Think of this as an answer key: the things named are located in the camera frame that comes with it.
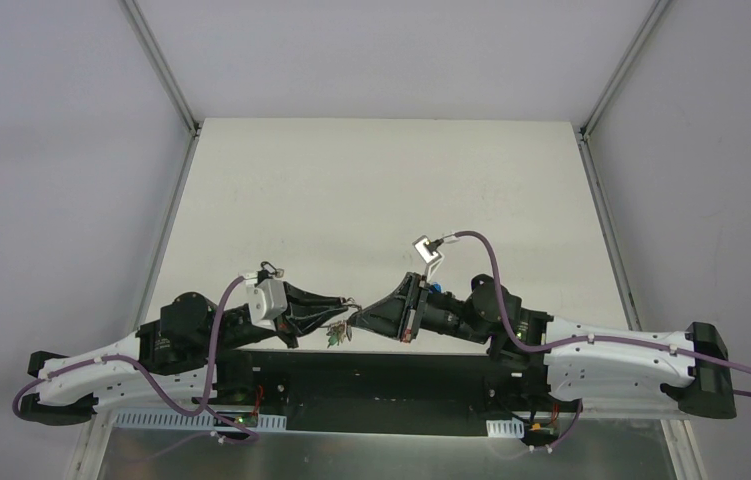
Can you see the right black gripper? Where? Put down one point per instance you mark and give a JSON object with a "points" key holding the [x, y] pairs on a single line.
{"points": [[413, 311]]}

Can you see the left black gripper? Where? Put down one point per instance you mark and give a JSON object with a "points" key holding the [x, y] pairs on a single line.
{"points": [[289, 319]]}

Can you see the large silver keyring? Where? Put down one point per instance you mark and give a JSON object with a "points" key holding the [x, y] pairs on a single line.
{"points": [[353, 310]]}

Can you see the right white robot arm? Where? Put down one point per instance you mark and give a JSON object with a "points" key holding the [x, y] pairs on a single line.
{"points": [[563, 359]]}

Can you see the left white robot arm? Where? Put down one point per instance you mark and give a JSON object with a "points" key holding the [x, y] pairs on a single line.
{"points": [[192, 356]]}

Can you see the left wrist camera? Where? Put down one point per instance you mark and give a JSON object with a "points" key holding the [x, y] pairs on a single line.
{"points": [[263, 294]]}

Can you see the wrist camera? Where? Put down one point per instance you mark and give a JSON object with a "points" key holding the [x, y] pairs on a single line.
{"points": [[428, 250], [263, 294]]}

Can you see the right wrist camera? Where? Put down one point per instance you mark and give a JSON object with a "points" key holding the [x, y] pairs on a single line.
{"points": [[428, 250]]}

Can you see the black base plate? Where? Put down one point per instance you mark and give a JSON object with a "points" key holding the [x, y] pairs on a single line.
{"points": [[380, 393]]}

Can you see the aluminium frame rail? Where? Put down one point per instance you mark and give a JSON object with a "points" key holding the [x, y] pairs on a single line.
{"points": [[638, 407]]}

